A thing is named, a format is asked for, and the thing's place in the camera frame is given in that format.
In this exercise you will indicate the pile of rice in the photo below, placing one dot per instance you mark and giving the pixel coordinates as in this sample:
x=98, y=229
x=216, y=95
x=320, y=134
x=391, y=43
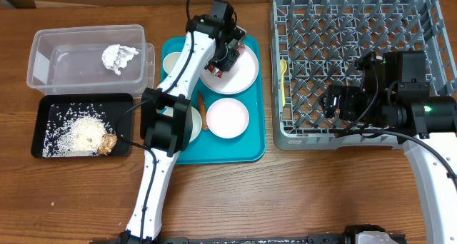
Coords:
x=75, y=130

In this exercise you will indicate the black waste tray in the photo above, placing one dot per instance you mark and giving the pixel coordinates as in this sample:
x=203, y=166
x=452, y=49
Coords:
x=117, y=104

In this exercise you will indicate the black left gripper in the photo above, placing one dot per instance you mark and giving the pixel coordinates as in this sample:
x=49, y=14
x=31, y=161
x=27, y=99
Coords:
x=226, y=64

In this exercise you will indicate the brown food lump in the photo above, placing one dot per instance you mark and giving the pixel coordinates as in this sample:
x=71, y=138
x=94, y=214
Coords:
x=108, y=142

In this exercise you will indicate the red snack wrapper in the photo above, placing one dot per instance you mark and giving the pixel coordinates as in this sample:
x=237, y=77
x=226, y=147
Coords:
x=219, y=66

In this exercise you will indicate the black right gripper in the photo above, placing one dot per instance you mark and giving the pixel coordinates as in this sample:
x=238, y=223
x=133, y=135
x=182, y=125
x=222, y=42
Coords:
x=348, y=98

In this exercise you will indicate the large white plate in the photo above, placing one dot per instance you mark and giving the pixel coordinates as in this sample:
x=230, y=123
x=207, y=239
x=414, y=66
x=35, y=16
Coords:
x=242, y=75

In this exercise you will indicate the white napkin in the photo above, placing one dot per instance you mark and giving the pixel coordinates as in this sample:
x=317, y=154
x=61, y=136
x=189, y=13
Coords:
x=116, y=57

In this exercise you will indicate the teal plastic tray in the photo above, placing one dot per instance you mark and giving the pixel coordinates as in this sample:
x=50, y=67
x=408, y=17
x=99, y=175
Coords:
x=208, y=148

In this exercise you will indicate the yellow plastic spoon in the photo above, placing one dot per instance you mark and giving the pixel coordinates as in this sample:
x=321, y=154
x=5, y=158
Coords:
x=283, y=68

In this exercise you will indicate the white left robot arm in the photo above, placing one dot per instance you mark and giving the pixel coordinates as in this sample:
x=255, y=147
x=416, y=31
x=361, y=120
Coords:
x=212, y=42

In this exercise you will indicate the white paper cup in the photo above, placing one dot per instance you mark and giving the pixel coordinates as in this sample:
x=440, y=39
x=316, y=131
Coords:
x=169, y=61

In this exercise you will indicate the clear plastic bin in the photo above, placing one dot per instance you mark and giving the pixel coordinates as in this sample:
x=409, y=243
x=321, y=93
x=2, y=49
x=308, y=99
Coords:
x=68, y=61

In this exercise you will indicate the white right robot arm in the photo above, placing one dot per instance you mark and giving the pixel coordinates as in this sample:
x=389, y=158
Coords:
x=394, y=99

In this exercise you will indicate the white bowl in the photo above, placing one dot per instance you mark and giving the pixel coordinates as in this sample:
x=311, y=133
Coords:
x=197, y=124

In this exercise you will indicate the grey dishwasher rack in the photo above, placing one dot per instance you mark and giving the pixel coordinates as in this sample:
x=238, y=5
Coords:
x=321, y=39

